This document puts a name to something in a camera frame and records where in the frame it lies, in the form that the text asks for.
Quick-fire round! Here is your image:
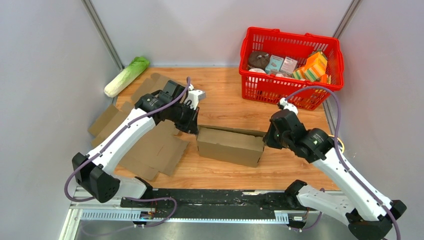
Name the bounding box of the brown cardboard box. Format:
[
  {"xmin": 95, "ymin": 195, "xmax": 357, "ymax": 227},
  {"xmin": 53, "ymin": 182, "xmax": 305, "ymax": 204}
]
[{"xmin": 196, "ymin": 125, "xmax": 266, "ymax": 168}]

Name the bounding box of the aluminium frame rail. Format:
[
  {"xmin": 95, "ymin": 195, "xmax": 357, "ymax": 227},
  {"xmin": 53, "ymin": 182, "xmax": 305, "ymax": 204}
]
[{"xmin": 57, "ymin": 187, "xmax": 382, "ymax": 240}]

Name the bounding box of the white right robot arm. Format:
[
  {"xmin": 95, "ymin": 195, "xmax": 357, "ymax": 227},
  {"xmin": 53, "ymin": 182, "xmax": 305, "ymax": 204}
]
[{"xmin": 263, "ymin": 109, "xmax": 407, "ymax": 240}]

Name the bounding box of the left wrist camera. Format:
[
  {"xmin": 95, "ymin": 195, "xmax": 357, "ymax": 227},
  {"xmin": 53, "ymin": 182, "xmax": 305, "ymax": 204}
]
[{"xmin": 183, "ymin": 89, "xmax": 206, "ymax": 110}]

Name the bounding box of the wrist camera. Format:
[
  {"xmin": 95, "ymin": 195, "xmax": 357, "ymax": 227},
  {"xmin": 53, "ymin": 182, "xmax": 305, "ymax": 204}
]
[
  {"xmin": 183, "ymin": 89, "xmax": 206, "ymax": 110},
  {"xmin": 277, "ymin": 97, "xmax": 299, "ymax": 115}
]

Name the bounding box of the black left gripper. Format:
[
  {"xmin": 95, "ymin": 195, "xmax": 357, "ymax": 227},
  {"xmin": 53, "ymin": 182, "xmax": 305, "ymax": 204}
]
[{"xmin": 168, "ymin": 103, "xmax": 200, "ymax": 136}]

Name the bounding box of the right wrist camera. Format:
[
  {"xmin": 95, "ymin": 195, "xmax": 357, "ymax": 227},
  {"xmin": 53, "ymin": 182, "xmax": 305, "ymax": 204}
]
[{"xmin": 277, "ymin": 97, "xmax": 299, "ymax": 115}]

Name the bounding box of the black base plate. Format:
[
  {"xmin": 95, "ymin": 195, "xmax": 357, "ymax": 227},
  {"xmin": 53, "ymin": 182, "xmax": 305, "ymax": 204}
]
[{"xmin": 120, "ymin": 188, "xmax": 307, "ymax": 220}]

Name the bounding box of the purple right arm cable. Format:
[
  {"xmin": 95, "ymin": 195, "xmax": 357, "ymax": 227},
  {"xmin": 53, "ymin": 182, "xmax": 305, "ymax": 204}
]
[{"xmin": 283, "ymin": 86, "xmax": 402, "ymax": 240}]

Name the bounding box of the napa cabbage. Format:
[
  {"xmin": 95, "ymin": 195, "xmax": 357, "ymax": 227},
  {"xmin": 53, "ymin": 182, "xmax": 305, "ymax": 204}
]
[{"xmin": 103, "ymin": 56, "xmax": 150, "ymax": 98}]

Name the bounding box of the pink white packet box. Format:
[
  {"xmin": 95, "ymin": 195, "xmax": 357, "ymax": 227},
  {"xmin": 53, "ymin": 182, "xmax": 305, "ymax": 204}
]
[{"xmin": 279, "ymin": 56, "xmax": 298, "ymax": 75}]

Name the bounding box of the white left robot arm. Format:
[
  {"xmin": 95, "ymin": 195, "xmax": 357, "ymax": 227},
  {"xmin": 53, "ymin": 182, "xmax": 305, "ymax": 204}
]
[{"xmin": 64, "ymin": 77, "xmax": 206, "ymax": 208}]

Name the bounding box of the teal packet box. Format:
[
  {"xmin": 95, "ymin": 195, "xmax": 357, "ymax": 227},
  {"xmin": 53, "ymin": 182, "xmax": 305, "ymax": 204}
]
[{"xmin": 264, "ymin": 55, "xmax": 285, "ymax": 74}]

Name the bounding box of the brown round container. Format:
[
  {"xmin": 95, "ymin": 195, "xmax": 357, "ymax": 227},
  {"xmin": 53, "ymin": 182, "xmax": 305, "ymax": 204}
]
[{"xmin": 247, "ymin": 51, "xmax": 271, "ymax": 70}]

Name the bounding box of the orange yellow striped box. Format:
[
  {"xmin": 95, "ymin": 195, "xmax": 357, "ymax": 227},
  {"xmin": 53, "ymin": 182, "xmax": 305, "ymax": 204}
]
[{"xmin": 291, "ymin": 49, "xmax": 332, "ymax": 84}]

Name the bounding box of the cardboard sheet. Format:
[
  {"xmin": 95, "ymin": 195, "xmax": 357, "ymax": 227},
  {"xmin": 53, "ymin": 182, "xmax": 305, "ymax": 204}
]
[{"xmin": 87, "ymin": 73, "xmax": 189, "ymax": 181}]

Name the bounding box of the yellow blue tape roll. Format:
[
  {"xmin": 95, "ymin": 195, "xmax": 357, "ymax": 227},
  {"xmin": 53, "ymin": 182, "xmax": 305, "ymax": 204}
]
[{"xmin": 329, "ymin": 134, "xmax": 345, "ymax": 154}]

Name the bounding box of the red plastic basket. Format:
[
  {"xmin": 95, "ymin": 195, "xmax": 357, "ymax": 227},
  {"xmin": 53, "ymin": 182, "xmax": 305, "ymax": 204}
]
[{"xmin": 239, "ymin": 26, "xmax": 344, "ymax": 110}]

